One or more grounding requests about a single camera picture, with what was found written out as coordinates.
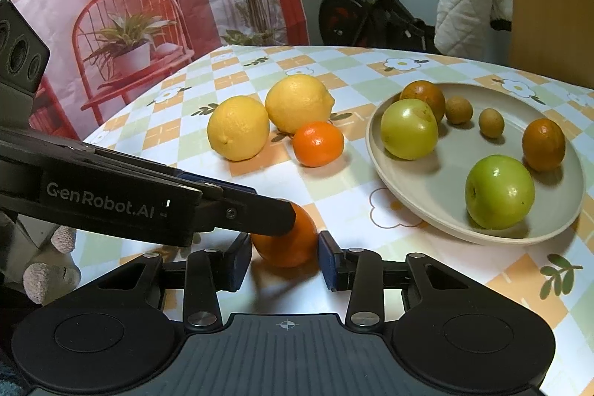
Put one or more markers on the dark orange fruit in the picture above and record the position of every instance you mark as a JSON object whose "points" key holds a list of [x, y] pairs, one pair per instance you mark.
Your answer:
{"points": [[543, 145], [429, 93]]}

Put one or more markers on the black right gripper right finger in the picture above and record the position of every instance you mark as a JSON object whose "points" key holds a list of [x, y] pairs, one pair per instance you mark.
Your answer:
{"points": [[359, 271]]}

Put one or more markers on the green apple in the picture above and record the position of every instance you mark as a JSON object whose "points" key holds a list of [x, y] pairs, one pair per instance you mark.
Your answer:
{"points": [[499, 192]]}

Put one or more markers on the checkered floral tablecloth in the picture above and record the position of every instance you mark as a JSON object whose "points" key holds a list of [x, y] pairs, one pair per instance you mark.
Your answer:
{"points": [[555, 278]]}

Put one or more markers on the yellow-green apple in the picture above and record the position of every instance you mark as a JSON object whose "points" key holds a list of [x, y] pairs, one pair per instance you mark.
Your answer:
{"points": [[409, 129]]}

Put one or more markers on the black exercise bike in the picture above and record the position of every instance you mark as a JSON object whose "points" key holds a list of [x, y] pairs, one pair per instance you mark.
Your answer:
{"points": [[379, 23]]}

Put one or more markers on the dark orange right fruit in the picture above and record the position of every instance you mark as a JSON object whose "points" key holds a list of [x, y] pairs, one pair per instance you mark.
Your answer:
{"points": [[543, 145]]}

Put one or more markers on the right yellow lemon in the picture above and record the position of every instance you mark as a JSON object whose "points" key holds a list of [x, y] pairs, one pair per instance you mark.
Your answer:
{"points": [[297, 100]]}

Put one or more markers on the orange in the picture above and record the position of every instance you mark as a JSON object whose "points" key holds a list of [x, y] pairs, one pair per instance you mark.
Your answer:
{"points": [[292, 249]]}

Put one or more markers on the beige round plate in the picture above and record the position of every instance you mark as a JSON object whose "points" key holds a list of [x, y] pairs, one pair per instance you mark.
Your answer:
{"points": [[433, 187]]}

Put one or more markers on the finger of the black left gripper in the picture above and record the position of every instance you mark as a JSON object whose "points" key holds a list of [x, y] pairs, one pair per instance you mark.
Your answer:
{"points": [[237, 207]]}

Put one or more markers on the yellow lemon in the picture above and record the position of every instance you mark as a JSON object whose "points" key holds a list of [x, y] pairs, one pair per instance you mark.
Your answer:
{"points": [[239, 128], [297, 100]]}

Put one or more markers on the left yellow lemon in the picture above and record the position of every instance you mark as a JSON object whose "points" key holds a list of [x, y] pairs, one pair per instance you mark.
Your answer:
{"points": [[239, 128]]}

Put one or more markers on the small orange tangerine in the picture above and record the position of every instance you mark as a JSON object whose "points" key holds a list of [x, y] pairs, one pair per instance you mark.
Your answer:
{"points": [[317, 144]]}

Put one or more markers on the dark orange back fruit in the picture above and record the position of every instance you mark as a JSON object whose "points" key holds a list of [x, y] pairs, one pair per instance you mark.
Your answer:
{"points": [[429, 93]]}

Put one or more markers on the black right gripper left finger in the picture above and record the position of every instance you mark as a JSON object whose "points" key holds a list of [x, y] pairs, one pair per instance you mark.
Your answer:
{"points": [[209, 271]]}

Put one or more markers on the small brown fruit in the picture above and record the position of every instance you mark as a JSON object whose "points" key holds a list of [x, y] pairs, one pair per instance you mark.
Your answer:
{"points": [[491, 123], [458, 110]]}

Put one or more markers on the gloved hand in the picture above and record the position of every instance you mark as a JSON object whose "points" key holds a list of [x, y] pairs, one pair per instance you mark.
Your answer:
{"points": [[36, 258]]}

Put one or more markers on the small brown fruit right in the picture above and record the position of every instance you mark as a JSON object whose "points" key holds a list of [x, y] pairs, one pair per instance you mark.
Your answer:
{"points": [[491, 123]]}

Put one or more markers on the small brown fruit left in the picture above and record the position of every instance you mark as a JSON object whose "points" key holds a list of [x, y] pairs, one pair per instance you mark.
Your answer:
{"points": [[458, 110]]}

